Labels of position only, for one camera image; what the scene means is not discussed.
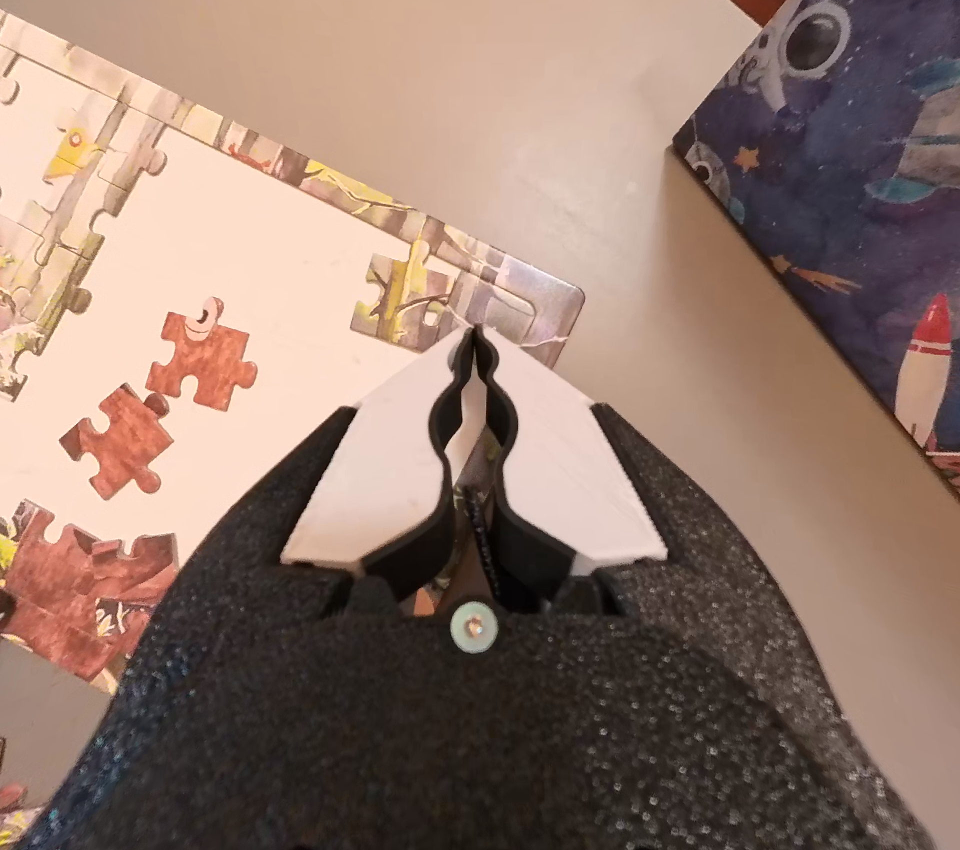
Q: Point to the pile of puzzle pieces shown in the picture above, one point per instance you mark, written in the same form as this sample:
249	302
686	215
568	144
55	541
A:
15	790

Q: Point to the lion puzzle tray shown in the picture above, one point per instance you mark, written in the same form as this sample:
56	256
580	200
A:
285	249

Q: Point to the assembled brown trunk pieces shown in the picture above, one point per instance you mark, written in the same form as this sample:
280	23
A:
60	580

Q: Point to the grey desk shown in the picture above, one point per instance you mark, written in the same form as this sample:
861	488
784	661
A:
450	77

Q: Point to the brown puzzle piece pink mark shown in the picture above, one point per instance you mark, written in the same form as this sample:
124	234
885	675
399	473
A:
202	362

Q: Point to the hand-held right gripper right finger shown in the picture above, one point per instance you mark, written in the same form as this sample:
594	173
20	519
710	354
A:
577	482

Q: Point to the grey teal corner puzzle piece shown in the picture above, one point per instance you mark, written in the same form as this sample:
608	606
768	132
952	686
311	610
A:
525	306

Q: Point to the reddish brown puzzle piece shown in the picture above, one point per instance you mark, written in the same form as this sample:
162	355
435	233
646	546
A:
120	445

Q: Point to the assembled grey branch pieces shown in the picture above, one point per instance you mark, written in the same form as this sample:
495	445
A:
82	159

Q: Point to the illustrated puzzle box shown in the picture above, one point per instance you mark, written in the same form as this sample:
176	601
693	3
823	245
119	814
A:
847	189

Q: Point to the green and grey puzzle piece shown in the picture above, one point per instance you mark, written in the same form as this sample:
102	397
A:
397	295

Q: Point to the white and green puzzle piece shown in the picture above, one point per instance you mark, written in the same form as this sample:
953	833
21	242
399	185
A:
22	340

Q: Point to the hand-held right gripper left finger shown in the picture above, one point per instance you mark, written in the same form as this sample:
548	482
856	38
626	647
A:
360	482

